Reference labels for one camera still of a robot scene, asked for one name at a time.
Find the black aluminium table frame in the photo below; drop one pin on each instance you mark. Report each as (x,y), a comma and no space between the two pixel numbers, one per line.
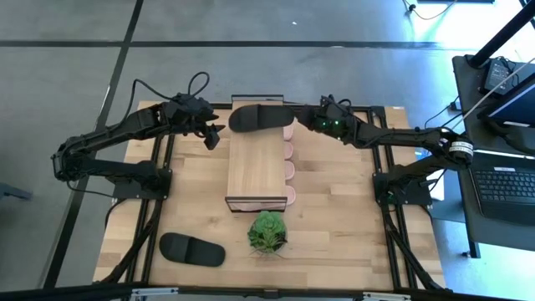
(378,112)

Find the grey furniture foot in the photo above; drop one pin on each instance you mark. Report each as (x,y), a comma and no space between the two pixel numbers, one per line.
(12,191)

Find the wooden shelf with black frame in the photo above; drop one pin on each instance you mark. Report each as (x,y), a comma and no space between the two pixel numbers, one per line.
(255,167)

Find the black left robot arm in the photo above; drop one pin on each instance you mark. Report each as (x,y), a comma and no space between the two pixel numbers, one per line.
(104,138)

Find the black camera stand post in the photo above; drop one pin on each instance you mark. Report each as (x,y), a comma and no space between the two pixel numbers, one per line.
(501,35)

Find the black rail with silver brackets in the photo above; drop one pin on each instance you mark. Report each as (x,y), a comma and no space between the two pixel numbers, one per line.
(83,292)

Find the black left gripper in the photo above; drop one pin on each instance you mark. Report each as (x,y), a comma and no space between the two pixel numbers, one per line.
(188,115)

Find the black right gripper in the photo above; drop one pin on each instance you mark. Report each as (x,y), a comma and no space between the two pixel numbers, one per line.
(334,123)

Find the black computer monitor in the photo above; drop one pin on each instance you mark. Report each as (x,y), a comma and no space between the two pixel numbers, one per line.
(518,108)

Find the black computer keyboard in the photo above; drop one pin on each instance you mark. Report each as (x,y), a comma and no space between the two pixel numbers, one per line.
(501,188)

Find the green succulent plant in pot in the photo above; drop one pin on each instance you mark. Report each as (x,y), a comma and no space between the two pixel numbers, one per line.
(267,232)

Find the black rubber slide sandal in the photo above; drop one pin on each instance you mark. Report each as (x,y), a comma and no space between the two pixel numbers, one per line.
(192,250)
(259,118)

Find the black power adapter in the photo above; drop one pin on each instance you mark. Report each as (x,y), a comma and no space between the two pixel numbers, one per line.
(499,75)

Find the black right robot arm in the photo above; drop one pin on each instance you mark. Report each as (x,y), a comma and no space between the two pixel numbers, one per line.
(401,136)

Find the black side desk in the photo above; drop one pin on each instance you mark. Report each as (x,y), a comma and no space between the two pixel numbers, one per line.
(501,238)

